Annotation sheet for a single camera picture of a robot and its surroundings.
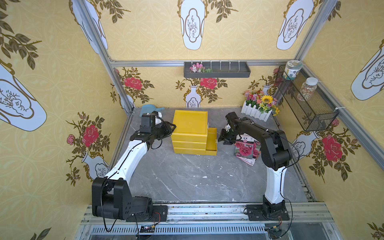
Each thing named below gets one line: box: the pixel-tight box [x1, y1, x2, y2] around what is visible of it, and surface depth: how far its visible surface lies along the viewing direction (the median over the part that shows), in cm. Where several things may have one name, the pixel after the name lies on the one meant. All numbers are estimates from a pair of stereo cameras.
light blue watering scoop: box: [139, 104, 165, 118], surface depth 123 cm
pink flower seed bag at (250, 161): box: [236, 155, 256, 167], surface depth 93 cm
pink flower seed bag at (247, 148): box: [234, 133, 261, 166], surface depth 96 cm
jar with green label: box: [283, 60, 304, 80], surface depth 87 cm
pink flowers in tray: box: [189, 62, 213, 73], surface depth 89 cm
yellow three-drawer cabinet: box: [171, 110, 208, 156], surface depth 87 cm
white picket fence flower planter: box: [241, 100, 273, 122], surface depth 115 cm
